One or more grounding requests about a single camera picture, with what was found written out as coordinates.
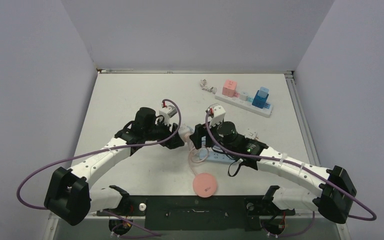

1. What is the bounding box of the white flat plug adapter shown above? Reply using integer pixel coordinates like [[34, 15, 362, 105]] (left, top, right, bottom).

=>
[[245, 128, 259, 140]]

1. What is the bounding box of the small white plug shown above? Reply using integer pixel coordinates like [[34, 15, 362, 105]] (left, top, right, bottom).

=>
[[239, 91, 249, 102]]

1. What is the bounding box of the pink cube adapter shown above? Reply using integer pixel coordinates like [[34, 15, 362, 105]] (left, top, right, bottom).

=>
[[221, 79, 237, 98]]

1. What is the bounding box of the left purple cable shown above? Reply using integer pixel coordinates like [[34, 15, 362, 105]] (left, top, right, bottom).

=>
[[16, 98, 182, 239]]

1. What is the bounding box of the white cube adapter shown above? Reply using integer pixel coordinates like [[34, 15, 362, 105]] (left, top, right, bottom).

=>
[[178, 124, 194, 137]]

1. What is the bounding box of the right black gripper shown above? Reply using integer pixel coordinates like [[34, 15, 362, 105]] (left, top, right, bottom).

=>
[[190, 116, 235, 156]]

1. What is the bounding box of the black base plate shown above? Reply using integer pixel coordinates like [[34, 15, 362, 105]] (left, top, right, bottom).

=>
[[106, 195, 295, 231]]

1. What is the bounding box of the light blue plug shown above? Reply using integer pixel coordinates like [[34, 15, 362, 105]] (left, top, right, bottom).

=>
[[257, 86, 269, 98]]

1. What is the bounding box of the white power strip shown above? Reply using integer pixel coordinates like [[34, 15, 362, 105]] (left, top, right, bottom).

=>
[[214, 92, 273, 118]]

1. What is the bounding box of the dark blue cube adapter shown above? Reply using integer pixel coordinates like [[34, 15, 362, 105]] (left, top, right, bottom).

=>
[[251, 91, 269, 109]]

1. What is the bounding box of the pink round disc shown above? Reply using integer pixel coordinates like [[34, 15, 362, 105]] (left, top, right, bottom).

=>
[[192, 172, 218, 198]]

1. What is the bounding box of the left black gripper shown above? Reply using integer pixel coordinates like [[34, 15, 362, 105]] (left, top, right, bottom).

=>
[[143, 117, 183, 149]]

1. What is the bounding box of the purple cable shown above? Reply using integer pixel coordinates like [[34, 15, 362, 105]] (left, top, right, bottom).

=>
[[205, 109, 378, 239], [16, 98, 182, 239]]

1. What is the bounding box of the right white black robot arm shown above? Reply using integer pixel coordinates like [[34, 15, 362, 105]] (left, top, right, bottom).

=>
[[187, 121, 357, 224]]

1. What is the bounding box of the blue power strip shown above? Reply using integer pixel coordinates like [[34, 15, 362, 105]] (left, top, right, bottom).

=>
[[198, 148, 235, 164]]

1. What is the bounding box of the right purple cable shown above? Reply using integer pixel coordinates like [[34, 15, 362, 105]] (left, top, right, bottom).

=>
[[205, 109, 378, 239]]

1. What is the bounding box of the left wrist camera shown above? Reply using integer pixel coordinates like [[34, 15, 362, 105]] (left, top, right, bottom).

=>
[[157, 101, 178, 126]]

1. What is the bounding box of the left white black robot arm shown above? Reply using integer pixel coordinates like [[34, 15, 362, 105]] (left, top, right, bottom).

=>
[[44, 104, 184, 226]]

